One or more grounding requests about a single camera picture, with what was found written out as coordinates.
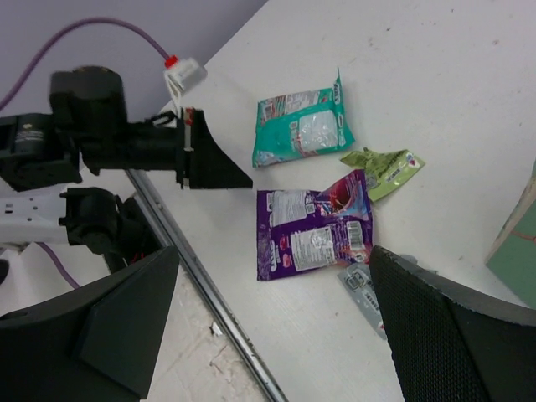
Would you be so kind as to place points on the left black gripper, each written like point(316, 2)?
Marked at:
point(158, 144)

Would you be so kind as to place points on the small green wrapper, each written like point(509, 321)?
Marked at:
point(385, 172)

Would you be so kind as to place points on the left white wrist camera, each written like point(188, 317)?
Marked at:
point(181, 76)

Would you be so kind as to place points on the teal snack packet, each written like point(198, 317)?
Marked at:
point(299, 125)

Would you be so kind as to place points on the silver foil wrapper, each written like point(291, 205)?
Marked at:
point(357, 282)

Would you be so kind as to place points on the purple snack packet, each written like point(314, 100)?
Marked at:
point(304, 230)

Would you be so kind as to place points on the green paper bag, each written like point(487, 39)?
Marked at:
point(512, 256)

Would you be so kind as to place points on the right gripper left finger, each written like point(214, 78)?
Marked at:
point(99, 342)

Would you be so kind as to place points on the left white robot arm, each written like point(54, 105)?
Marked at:
point(88, 127)

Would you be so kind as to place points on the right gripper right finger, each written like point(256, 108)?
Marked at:
point(450, 342)

